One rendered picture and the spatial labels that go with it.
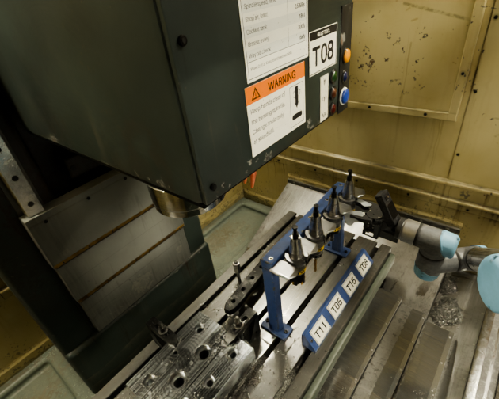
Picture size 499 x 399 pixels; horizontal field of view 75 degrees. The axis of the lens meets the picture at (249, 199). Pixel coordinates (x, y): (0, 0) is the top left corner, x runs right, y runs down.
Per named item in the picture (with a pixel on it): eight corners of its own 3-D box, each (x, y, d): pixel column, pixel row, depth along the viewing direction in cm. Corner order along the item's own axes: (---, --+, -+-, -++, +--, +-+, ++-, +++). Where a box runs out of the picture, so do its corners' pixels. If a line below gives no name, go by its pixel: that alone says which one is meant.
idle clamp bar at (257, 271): (273, 273, 129) (271, 262, 126) (234, 324, 113) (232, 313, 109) (262, 268, 132) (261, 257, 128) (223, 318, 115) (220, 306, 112)
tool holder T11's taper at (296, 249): (293, 247, 94) (292, 229, 90) (306, 252, 92) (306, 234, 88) (285, 256, 91) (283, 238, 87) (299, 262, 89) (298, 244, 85)
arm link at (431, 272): (453, 281, 105) (463, 257, 98) (418, 284, 105) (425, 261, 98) (441, 262, 111) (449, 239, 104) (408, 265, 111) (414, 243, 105)
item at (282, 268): (302, 270, 89) (302, 268, 88) (291, 283, 85) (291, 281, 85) (280, 260, 93) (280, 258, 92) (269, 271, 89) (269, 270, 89)
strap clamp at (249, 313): (260, 331, 109) (256, 302, 101) (235, 362, 101) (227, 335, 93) (253, 326, 111) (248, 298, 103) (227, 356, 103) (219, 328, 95)
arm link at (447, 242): (449, 267, 96) (457, 246, 91) (409, 252, 102) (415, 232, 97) (455, 250, 101) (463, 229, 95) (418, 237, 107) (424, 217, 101)
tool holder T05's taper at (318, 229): (315, 226, 100) (315, 208, 97) (326, 232, 97) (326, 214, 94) (305, 233, 98) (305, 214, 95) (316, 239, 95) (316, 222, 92)
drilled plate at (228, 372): (255, 357, 98) (253, 347, 95) (183, 450, 80) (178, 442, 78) (202, 319, 111) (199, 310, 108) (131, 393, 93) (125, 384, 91)
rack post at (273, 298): (293, 329, 108) (289, 267, 92) (284, 341, 105) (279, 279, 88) (269, 315, 114) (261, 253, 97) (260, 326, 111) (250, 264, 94)
